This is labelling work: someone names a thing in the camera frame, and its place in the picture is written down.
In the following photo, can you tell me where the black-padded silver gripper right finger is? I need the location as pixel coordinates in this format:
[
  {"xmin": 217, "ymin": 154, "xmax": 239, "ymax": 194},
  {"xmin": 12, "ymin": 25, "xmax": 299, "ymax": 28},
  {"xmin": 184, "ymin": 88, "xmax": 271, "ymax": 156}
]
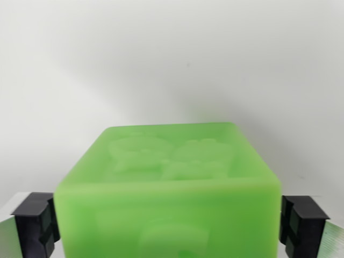
[{"xmin": 278, "ymin": 195, "xmax": 344, "ymax": 258}]

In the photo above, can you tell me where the green embossed cube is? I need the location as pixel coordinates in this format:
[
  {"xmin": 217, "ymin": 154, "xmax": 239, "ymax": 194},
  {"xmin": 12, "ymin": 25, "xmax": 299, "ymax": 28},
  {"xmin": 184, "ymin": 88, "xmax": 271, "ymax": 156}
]
[{"xmin": 53, "ymin": 121, "xmax": 282, "ymax": 258}]

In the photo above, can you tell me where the black-padded silver gripper left finger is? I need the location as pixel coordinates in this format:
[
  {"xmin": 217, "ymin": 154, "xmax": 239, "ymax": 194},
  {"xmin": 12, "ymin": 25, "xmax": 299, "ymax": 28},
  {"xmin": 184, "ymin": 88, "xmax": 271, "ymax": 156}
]
[{"xmin": 0, "ymin": 191, "xmax": 61, "ymax": 258}]

